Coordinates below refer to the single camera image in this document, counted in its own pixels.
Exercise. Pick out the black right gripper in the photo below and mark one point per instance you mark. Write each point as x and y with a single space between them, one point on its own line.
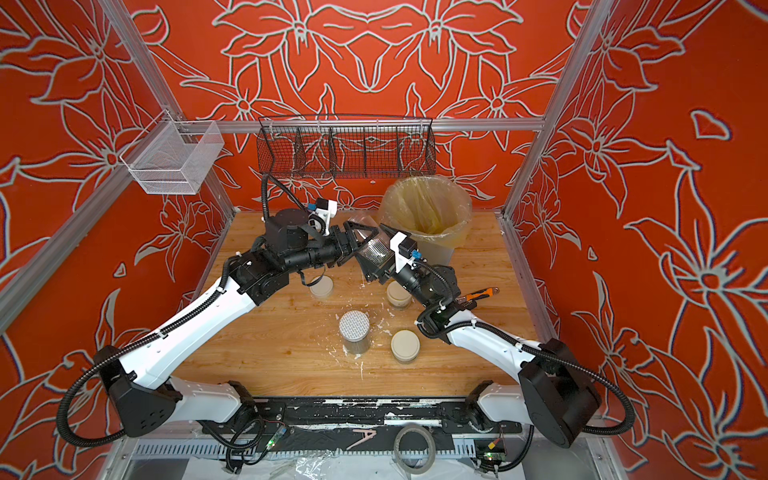
391 259

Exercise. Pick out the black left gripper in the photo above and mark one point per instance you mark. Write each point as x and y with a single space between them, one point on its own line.
344 252

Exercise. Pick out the clear glass jar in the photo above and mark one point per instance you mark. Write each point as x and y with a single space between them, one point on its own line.
374 251

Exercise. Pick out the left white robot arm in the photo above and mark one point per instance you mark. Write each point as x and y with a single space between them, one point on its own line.
140 381

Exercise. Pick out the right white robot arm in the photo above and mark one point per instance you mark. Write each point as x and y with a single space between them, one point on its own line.
552 392

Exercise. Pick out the glass jar beige lid back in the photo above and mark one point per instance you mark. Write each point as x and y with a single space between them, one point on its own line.
397 296

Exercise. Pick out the glass jar beige lid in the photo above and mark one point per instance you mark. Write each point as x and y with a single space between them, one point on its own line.
397 296
405 346

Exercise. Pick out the translucent ribbed trash bin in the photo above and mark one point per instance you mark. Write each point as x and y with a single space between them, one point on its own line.
435 252

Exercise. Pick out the glass jar patterned lid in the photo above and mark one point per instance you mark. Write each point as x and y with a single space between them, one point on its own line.
354 328

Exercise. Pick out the glass jar beige lid front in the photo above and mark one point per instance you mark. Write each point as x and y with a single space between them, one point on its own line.
405 346

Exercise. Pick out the clear tape roll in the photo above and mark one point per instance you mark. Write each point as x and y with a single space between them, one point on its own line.
414 450

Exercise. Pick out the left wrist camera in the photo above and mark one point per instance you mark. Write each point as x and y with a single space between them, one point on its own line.
293 229

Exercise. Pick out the black wire wall basket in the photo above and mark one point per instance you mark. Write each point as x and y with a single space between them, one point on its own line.
346 147

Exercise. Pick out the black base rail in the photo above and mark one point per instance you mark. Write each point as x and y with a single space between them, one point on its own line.
446 414

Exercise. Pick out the clear plastic wall basket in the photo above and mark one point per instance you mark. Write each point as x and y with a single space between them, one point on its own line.
173 157

